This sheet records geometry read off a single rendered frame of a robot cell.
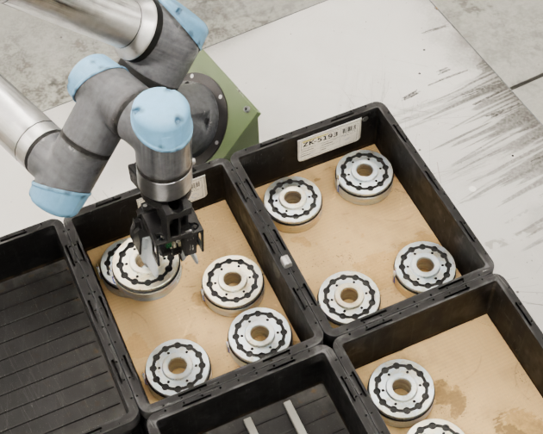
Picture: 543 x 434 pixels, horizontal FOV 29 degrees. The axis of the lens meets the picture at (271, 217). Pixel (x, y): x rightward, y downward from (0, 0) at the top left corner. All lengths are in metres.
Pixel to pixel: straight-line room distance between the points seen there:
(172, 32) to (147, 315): 0.49
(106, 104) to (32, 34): 2.07
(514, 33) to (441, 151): 1.31
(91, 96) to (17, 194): 0.75
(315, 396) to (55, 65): 1.89
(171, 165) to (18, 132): 0.24
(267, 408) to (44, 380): 0.36
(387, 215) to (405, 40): 0.58
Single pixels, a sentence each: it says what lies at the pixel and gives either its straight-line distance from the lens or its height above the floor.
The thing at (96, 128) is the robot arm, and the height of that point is 1.29.
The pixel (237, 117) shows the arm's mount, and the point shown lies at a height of 0.85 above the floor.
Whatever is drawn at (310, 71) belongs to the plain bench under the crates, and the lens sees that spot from 2.25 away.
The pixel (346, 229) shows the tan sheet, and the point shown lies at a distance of 1.83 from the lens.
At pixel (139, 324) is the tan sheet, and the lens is 1.75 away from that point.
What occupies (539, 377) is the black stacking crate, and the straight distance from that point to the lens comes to 1.69.
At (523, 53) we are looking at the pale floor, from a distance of 3.33.
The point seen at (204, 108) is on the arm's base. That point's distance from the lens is 1.98.
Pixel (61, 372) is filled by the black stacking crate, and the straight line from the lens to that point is 1.74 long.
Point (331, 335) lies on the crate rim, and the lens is 1.61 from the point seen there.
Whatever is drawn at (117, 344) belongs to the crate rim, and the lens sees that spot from 1.62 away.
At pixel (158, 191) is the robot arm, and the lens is 1.40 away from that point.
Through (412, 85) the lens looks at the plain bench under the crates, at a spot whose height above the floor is 0.70.
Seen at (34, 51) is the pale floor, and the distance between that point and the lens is 3.38.
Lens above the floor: 2.33
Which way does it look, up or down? 54 degrees down
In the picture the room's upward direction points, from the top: 3 degrees counter-clockwise
